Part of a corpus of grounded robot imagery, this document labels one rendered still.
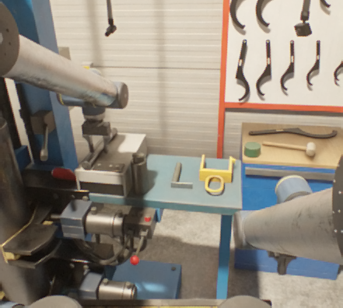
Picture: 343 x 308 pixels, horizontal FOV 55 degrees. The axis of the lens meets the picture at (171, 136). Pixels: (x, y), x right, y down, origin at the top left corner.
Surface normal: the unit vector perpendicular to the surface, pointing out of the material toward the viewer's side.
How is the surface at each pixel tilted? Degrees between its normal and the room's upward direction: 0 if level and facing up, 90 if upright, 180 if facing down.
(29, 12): 90
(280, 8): 90
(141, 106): 90
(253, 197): 90
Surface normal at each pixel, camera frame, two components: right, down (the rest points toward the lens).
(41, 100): -0.18, 0.44
